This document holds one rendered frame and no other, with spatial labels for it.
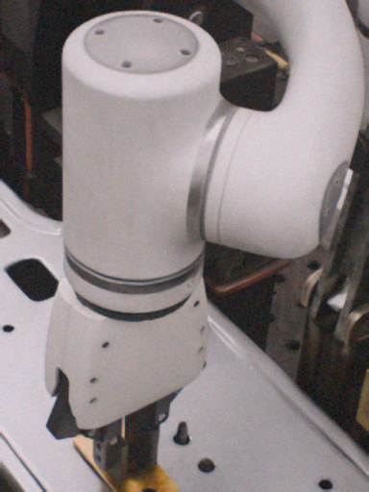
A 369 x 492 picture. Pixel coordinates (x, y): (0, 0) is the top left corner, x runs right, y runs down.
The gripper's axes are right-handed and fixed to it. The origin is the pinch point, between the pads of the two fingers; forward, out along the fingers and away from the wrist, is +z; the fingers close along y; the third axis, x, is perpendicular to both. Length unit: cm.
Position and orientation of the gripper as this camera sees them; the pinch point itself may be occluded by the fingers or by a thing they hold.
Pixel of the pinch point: (126, 442)
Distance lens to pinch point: 89.5
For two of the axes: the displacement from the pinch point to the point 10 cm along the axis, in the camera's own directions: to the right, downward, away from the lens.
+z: -0.5, 7.6, 6.5
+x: 5.9, 5.5, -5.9
